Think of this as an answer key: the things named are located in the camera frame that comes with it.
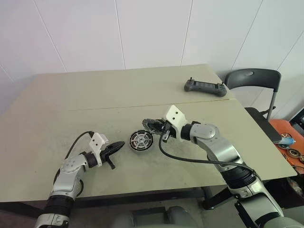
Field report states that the black folding chair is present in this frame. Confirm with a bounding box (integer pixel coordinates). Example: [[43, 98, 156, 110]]
[[224, 68, 282, 144]]

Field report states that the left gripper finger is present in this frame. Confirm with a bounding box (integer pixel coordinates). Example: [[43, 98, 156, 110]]
[[107, 141, 126, 151], [110, 144, 125, 155]]

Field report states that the grey toothed motor cover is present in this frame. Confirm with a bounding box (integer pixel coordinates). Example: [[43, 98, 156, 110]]
[[142, 118, 156, 131]]

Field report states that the grey rounded shape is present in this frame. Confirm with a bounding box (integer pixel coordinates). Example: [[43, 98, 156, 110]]
[[166, 206, 190, 228]]

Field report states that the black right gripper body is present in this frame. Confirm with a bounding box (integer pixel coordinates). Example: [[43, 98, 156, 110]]
[[161, 121, 178, 143]]

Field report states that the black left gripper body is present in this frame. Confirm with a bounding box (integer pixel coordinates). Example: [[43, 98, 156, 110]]
[[100, 145, 117, 171]]

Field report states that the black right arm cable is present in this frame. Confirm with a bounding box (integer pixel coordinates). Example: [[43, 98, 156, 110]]
[[158, 133, 257, 176]]

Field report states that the dark grey remote controller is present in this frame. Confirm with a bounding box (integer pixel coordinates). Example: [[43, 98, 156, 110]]
[[183, 77, 228, 97]]

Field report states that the black table frame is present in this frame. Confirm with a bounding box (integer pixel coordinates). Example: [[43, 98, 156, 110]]
[[71, 186, 217, 211]]

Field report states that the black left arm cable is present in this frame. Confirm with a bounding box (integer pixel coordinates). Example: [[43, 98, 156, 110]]
[[64, 131, 95, 161]]

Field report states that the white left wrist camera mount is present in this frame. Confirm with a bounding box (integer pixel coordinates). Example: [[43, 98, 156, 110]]
[[89, 132, 109, 167]]

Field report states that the black spoked motor rotor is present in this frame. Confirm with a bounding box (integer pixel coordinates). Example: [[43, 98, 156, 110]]
[[130, 130, 153, 151]]

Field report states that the silver motor housing with windings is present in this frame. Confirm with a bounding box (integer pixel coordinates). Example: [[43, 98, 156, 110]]
[[129, 131, 153, 153]]

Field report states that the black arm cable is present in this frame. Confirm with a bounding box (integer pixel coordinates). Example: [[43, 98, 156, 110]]
[[158, 133, 257, 176], [64, 131, 95, 161]]

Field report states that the blue and white small part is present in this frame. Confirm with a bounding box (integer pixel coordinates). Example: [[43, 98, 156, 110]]
[[276, 134, 296, 145]]

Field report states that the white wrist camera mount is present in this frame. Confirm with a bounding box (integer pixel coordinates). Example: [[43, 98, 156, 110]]
[[165, 104, 188, 143], [89, 132, 109, 167]]

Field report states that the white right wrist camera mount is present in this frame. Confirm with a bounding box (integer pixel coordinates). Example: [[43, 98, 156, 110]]
[[165, 104, 188, 143]]

